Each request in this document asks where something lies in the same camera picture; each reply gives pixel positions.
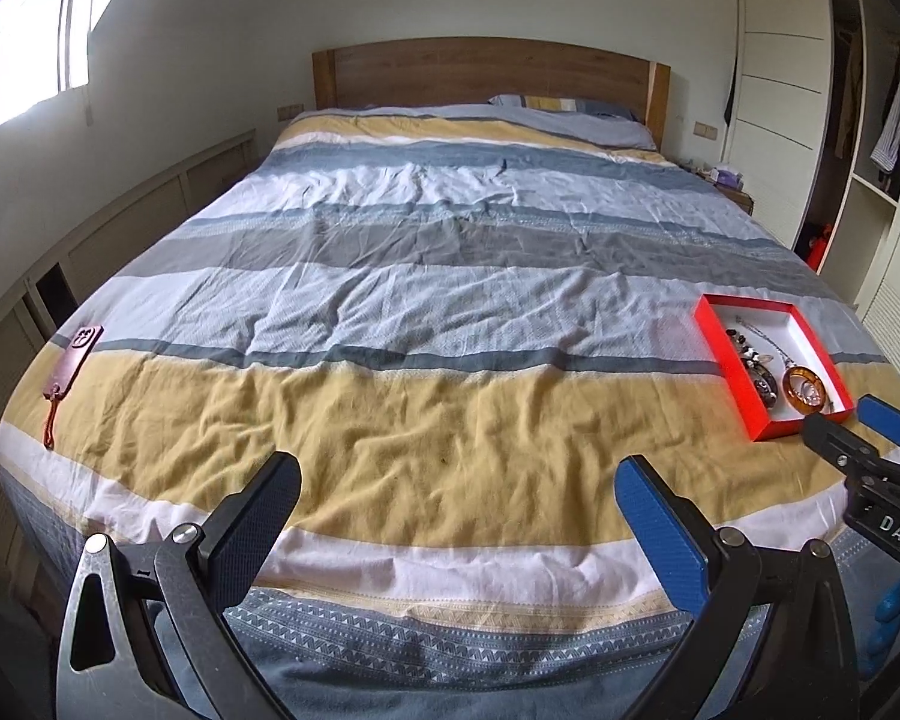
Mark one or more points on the hanging beige garment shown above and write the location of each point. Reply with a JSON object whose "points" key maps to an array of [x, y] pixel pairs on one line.
{"points": [[849, 97]]}

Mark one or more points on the window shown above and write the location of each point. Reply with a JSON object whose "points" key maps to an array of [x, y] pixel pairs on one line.
{"points": [[37, 37]]}

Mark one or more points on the red jewelry box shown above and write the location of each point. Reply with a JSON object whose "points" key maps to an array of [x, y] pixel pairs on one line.
{"points": [[729, 369]]}

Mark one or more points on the striped pillow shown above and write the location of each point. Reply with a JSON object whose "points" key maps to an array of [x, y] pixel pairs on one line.
{"points": [[570, 116]]}

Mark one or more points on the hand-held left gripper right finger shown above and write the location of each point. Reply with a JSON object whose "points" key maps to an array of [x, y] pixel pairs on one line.
{"points": [[660, 532]]}

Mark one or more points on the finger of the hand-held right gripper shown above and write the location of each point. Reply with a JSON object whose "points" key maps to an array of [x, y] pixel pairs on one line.
{"points": [[844, 444], [896, 424]]}

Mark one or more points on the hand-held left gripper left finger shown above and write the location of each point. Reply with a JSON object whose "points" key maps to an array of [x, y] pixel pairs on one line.
{"points": [[259, 532]]}

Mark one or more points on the wall socket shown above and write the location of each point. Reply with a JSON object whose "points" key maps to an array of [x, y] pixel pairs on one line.
{"points": [[290, 112], [706, 130]]}

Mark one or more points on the wooden nightstand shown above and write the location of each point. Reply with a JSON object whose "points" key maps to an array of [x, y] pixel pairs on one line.
{"points": [[735, 199]]}

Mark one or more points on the low wall cabinet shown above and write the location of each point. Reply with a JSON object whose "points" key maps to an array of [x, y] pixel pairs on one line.
{"points": [[120, 217]]}

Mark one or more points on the white wardrobe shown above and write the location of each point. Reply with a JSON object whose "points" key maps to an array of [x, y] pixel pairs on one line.
{"points": [[780, 90]]}

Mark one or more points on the phone in red case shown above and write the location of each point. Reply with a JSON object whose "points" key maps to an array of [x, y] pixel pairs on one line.
{"points": [[75, 360]]}

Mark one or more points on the bed with striped duvet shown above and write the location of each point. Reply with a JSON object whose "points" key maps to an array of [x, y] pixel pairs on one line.
{"points": [[420, 277]]}

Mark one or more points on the hanging striped shirt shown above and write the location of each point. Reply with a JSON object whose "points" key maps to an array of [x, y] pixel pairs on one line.
{"points": [[889, 127]]}

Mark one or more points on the wooden headboard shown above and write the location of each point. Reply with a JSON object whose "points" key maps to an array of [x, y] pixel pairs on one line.
{"points": [[480, 71]]}

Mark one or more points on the person's right hand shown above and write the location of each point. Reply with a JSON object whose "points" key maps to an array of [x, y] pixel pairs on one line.
{"points": [[889, 615]]}

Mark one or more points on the purple tissue box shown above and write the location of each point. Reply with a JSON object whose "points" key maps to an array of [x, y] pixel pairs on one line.
{"points": [[724, 175]]}

